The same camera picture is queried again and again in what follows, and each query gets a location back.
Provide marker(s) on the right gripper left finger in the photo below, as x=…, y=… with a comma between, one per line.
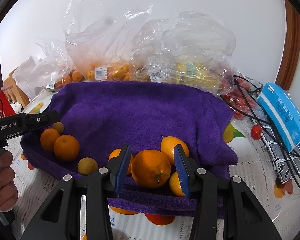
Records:
x=59, y=215

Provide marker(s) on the red box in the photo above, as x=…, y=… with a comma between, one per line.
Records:
x=5, y=107

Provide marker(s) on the brown wooden door frame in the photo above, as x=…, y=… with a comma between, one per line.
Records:
x=291, y=50

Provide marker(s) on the orange with stem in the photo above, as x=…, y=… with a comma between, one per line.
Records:
x=66, y=148

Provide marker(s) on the small clear bag of oranges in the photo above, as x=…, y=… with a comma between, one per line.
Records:
x=58, y=67

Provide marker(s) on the person's left hand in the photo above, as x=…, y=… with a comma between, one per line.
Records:
x=8, y=190

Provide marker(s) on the medium orange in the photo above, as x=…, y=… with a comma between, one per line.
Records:
x=48, y=138

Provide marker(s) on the white plastic bag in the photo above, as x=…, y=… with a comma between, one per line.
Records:
x=30, y=78

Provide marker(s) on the wooden chair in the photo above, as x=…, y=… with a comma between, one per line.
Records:
x=13, y=92

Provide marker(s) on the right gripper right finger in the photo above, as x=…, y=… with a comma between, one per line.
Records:
x=244, y=216

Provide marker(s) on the purple terry towel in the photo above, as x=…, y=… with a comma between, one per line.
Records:
x=103, y=116

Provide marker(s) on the clear bag of yellow fruit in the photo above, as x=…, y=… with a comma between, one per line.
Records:
x=191, y=49

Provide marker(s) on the small glossy mandarin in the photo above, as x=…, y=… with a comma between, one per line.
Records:
x=115, y=153
x=175, y=186
x=167, y=147

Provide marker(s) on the grey patterned cloth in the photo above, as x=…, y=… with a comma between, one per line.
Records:
x=285, y=164

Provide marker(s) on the bag of red fruits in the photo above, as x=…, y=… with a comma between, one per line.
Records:
x=242, y=98

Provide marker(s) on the small brown-green longan fruit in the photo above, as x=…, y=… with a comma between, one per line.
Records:
x=87, y=166

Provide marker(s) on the large orange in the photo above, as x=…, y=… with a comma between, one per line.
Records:
x=151, y=169

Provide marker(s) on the loose red fruit on table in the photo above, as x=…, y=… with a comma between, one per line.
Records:
x=256, y=132

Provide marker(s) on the blue tissue pack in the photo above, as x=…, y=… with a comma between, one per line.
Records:
x=283, y=113

